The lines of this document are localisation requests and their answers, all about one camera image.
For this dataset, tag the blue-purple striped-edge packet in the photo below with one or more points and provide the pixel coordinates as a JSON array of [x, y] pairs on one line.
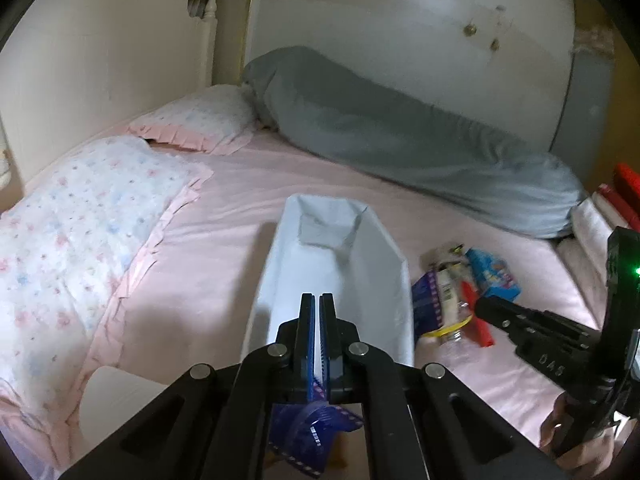
[[300, 425], [425, 305]]

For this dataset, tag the small floral ruffled pillow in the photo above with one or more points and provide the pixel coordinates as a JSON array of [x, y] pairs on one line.
[[200, 117]]

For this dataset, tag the pink bed sheet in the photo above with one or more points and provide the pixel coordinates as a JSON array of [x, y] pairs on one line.
[[225, 220]]

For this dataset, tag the large floral ruffled pillow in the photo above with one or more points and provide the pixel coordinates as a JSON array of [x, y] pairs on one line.
[[75, 230]]

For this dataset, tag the white storage box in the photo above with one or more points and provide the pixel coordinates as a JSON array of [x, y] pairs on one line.
[[325, 270]]

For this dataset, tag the round brass door knob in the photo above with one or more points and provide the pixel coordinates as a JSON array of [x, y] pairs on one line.
[[495, 45], [470, 30]]

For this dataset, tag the cream nightstand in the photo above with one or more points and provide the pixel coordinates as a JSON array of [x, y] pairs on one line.
[[125, 387]]

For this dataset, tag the plaid cloth with round object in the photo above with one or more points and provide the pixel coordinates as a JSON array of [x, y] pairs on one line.
[[447, 257]]

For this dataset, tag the grey bolster pillow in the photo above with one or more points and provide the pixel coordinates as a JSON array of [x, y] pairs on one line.
[[400, 140]]

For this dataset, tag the cream bed headboard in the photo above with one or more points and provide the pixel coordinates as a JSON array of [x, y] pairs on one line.
[[100, 50]]

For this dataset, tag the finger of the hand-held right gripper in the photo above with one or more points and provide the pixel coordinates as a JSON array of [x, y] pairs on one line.
[[500, 312]]

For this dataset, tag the person's right hand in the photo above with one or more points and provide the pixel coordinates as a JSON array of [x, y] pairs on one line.
[[552, 425]]

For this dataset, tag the red plastic item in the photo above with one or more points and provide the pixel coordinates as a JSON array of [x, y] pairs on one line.
[[477, 327]]

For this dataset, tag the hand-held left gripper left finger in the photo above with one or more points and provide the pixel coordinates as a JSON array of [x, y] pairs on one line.
[[312, 322]]

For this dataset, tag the clear plastic bottle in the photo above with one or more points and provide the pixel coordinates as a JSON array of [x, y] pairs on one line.
[[455, 300]]

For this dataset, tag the pink folded blanket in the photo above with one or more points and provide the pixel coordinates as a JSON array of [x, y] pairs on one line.
[[580, 270]]

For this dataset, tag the white wardrobe door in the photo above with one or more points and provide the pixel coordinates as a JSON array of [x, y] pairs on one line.
[[400, 20]]

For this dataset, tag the grey cabinet panel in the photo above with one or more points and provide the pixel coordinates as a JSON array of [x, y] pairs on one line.
[[585, 105]]

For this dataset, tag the blue printed carton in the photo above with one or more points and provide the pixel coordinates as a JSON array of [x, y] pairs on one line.
[[495, 272]]

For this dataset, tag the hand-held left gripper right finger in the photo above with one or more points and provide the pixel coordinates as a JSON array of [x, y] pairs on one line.
[[326, 322]]

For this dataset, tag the red box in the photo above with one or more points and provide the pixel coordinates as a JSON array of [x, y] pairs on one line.
[[629, 177], [617, 205]]

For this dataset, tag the white folded towel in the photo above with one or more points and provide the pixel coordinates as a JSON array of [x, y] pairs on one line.
[[595, 220]]

